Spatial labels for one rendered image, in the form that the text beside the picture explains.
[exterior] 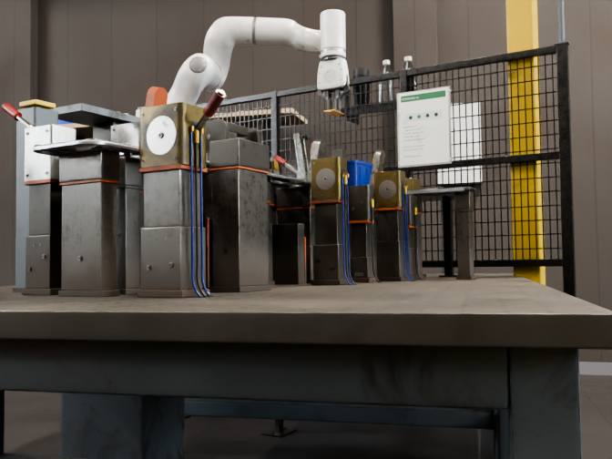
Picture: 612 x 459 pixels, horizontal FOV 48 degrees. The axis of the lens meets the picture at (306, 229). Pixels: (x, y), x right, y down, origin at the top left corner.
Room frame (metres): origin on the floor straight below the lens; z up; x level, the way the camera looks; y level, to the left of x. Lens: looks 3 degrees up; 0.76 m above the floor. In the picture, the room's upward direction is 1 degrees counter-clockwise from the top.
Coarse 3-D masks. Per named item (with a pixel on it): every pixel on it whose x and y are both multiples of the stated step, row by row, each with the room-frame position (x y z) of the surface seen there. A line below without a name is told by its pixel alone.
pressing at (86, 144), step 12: (36, 144) 1.34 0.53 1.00; (48, 144) 1.31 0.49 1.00; (60, 144) 1.29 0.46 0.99; (72, 144) 1.27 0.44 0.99; (84, 144) 1.33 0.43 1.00; (96, 144) 1.33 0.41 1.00; (108, 144) 1.28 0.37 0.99; (120, 144) 1.31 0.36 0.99; (120, 156) 1.48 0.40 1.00; (132, 156) 1.49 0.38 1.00; (288, 180) 1.96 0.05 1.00; (300, 180) 1.89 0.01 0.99
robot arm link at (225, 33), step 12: (216, 24) 2.25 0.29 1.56; (228, 24) 2.23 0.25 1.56; (240, 24) 2.23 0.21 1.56; (216, 36) 2.25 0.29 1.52; (228, 36) 2.24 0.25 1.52; (240, 36) 2.24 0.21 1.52; (204, 48) 2.31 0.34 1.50; (216, 48) 2.27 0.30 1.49; (228, 48) 2.27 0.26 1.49; (216, 60) 2.32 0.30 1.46; (228, 60) 2.31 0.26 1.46
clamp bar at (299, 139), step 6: (306, 132) 2.37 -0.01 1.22; (294, 138) 2.38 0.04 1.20; (300, 138) 2.37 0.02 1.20; (306, 138) 2.36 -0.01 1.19; (300, 144) 2.37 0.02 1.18; (300, 150) 2.37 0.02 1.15; (300, 156) 2.37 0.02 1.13; (306, 156) 2.39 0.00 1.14; (300, 162) 2.37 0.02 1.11; (306, 162) 2.39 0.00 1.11; (300, 168) 2.37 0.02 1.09; (306, 168) 2.39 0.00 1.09; (306, 174) 2.39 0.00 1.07
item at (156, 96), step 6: (150, 90) 1.31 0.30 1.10; (156, 90) 1.30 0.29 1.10; (162, 90) 1.32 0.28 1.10; (150, 96) 1.31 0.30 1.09; (156, 96) 1.30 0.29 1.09; (162, 96) 1.32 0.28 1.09; (150, 102) 1.31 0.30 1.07; (156, 102) 1.31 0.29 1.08; (162, 102) 1.32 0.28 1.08; (138, 150) 1.32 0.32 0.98
